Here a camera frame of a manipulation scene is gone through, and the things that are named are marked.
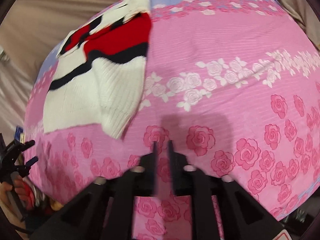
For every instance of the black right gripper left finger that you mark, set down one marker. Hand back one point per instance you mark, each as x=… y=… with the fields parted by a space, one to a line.
x=104 y=209

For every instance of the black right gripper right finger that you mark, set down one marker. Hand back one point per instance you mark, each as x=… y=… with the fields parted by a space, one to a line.
x=220 y=209

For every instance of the white red black knit sweater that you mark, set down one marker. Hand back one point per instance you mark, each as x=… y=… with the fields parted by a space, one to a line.
x=99 y=78

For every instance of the person's left hand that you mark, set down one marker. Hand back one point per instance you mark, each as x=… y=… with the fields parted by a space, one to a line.
x=23 y=190

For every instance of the silver satin fabric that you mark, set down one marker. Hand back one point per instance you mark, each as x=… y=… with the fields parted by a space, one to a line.
x=16 y=84

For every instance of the pink floral bed sheet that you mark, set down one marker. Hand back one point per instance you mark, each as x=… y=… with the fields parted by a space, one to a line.
x=253 y=117

